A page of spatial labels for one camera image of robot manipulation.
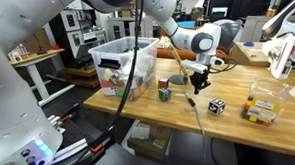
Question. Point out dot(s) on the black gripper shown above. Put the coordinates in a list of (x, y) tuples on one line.
[(200, 76)]

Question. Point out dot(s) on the black inline lamp switch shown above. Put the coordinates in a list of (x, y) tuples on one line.
[(191, 102)]

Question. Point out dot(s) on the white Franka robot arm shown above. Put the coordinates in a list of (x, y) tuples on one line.
[(7, 86)]

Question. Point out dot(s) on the black white marker cube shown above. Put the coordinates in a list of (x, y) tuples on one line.
[(216, 106)]

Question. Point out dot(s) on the Rubik's cube with marker stickers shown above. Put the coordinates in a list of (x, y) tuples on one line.
[(164, 94)]

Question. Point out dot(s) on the orange and white Rubik's cube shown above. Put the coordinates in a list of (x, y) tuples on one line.
[(163, 82)]

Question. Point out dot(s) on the tan box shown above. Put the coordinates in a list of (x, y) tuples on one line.
[(252, 55)]

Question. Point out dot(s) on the blue round lid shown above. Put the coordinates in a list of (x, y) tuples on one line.
[(248, 44)]

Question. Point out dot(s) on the colourful wooden block puzzle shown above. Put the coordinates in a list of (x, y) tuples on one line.
[(259, 112)]

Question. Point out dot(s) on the clear plastic storage bin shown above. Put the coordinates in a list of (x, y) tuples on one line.
[(145, 55)]

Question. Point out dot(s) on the clear plastic jar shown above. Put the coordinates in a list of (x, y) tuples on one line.
[(270, 89)]

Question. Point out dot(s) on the cardboard box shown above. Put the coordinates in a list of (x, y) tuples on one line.
[(151, 139)]

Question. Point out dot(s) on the computer monitor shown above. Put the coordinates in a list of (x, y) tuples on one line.
[(219, 11)]

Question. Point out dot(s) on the wooden low shelf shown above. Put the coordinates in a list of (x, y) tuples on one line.
[(82, 77)]

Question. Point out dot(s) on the white lab cabinet machine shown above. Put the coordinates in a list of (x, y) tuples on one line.
[(78, 29)]

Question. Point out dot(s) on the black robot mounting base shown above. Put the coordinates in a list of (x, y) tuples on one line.
[(71, 136)]

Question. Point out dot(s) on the white side table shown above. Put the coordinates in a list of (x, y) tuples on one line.
[(35, 59)]

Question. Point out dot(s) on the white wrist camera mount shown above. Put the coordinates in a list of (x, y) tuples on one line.
[(193, 65)]

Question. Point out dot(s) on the white articulated camera arm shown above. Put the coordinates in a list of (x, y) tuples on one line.
[(284, 55)]

